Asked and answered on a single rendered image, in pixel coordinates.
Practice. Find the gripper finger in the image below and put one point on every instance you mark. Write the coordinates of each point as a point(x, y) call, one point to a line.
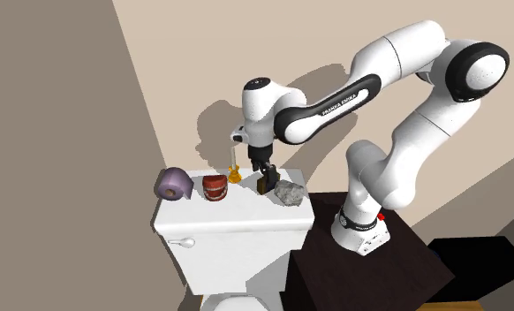
point(255, 166)
point(272, 173)

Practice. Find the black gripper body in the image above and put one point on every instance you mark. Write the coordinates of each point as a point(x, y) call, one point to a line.
point(260, 153)

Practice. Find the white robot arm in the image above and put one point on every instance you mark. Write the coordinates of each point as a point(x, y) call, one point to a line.
point(416, 142)

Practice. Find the dark brown block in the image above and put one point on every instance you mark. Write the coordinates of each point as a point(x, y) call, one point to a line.
point(262, 186)

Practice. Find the golden candlestick with white candle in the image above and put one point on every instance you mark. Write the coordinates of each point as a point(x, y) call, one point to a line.
point(234, 175)

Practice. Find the grey rock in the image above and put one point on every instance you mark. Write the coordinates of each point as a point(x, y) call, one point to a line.
point(289, 193)

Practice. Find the red teeth model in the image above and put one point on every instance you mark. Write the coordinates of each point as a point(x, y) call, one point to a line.
point(215, 187)

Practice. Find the white toilet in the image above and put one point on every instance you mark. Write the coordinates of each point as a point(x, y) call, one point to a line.
point(235, 241)

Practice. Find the purple toilet paper roll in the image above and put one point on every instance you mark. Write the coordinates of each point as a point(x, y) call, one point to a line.
point(174, 185)

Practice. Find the dark robot stand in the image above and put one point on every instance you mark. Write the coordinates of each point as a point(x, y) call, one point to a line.
point(369, 280)

